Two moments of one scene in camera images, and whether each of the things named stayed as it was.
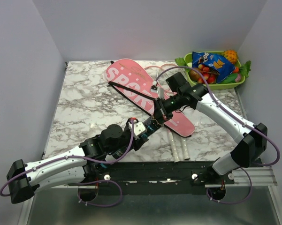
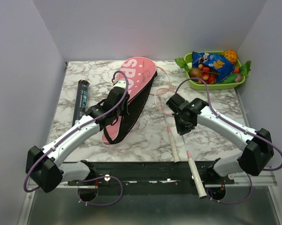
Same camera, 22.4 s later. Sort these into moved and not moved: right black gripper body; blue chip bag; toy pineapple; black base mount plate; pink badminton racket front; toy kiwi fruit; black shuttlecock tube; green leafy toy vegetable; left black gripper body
Moved: right black gripper body; left black gripper body; black shuttlecock tube; pink badminton racket front
Not moved: black base mount plate; green leafy toy vegetable; blue chip bag; toy pineapple; toy kiwi fruit
